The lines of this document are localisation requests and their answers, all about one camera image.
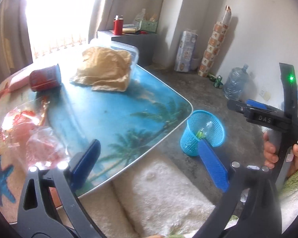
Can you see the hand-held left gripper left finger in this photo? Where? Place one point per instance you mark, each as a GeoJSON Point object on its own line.
{"type": "Point", "coordinates": [87, 163]}

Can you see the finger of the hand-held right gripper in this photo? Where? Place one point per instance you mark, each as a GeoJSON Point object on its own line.
{"type": "Point", "coordinates": [257, 104]}
{"type": "Point", "coordinates": [236, 105]}

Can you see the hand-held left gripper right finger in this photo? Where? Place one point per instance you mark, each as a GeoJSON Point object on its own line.
{"type": "Point", "coordinates": [213, 163]}

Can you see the blue mesh basket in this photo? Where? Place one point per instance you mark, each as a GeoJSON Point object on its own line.
{"type": "Point", "coordinates": [191, 129]}

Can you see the clear red-printed plastic bag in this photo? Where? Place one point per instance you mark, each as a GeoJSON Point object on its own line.
{"type": "Point", "coordinates": [24, 116]}
{"type": "Point", "coordinates": [47, 146]}

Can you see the red drink can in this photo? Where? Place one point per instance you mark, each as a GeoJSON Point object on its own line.
{"type": "Point", "coordinates": [46, 78]}

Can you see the brown paper bag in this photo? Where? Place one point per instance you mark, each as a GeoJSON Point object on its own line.
{"type": "Point", "coordinates": [101, 67]}

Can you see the pink sponge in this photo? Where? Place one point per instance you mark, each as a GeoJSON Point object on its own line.
{"type": "Point", "coordinates": [19, 83]}

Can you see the clear plastic container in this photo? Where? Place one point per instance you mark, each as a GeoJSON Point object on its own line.
{"type": "Point", "coordinates": [130, 49]}

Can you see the person's right hand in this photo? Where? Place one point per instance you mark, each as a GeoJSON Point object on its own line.
{"type": "Point", "coordinates": [270, 151]}

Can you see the large water jug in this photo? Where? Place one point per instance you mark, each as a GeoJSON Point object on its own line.
{"type": "Point", "coordinates": [234, 81]}

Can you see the green drink can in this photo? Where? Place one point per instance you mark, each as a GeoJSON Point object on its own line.
{"type": "Point", "coordinates": [219, 81]}

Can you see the clear plastic bottle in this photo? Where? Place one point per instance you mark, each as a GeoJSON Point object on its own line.
{"type": "Point", "coordinates": [207, 127]}

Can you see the green bottle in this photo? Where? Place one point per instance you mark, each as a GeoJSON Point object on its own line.
{"type": "Point", "coordinates": [211, 76]}

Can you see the small white bin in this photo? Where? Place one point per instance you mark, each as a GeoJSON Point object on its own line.
{"type": "Point", "coordinates": [195, 64]}

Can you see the white fluffy blanket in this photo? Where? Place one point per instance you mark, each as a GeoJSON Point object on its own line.
{"type": "Point", "coordinates": [159, 198]}

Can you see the patterned rolled mat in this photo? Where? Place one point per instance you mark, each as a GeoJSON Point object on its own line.
{"type": "Point", "coordinates": [213, 44]}

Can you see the tissue paper pack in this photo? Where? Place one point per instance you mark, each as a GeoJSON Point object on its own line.
{"type": "Point", "coordinates": [185, 52]}

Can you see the grey cabinet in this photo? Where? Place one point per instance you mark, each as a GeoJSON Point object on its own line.
{"type": "Point", "coordinates": [144, 47]}

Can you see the green storage basket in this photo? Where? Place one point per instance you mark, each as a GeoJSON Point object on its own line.
{"type": "Point", "coordinates": [146, 26]}

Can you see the metal window railing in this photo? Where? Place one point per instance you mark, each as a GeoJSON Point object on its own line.
{"type": "Point", "coordinates": [59, 45]}

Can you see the small translucent bag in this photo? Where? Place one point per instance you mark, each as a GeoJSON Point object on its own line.
{"type": "Point", "coordinates": [142, 14]}

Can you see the white flat box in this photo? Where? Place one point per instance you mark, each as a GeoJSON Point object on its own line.
{"type": "Point", "coordinates": [129, 26]}

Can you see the red thermos flask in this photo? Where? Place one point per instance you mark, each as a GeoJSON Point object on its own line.
{"type": "Point", "coordinates": [118, 26]}

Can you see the beige window curtain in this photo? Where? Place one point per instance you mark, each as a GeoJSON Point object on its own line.
{"type": "Point", "coordinates": [109, 5]}
{"type": "Point", "coordinates": [7, 29]}

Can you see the white wall socket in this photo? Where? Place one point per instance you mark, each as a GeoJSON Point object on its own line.
{"type": "Point", "coordinates": [265, 94]}

